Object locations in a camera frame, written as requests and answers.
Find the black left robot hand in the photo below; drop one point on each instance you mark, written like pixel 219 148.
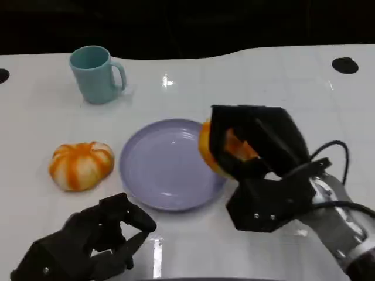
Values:
pixel 76 237

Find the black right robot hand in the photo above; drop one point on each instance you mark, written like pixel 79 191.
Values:
pixel 263 202

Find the orange and white bread roll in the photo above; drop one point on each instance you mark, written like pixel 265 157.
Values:
pixel 205 146
pixel 80 167

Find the lilac plate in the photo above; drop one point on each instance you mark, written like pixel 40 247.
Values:
pixel 167 167

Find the pale green mug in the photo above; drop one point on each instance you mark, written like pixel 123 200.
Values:
pixel 93 77

